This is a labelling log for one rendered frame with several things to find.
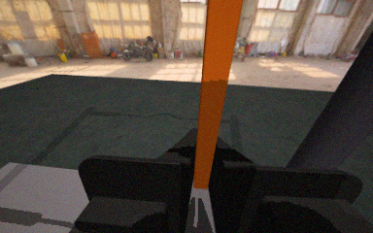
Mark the orange handle with white loop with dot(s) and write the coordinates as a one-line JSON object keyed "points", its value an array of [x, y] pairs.
{"points": [[220, 33]]}

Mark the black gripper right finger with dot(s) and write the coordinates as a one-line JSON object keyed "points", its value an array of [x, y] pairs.
{"points": [[237, 185]]}

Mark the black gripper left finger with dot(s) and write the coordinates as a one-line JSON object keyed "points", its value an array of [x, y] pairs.
{"points": [[167, 179]]}

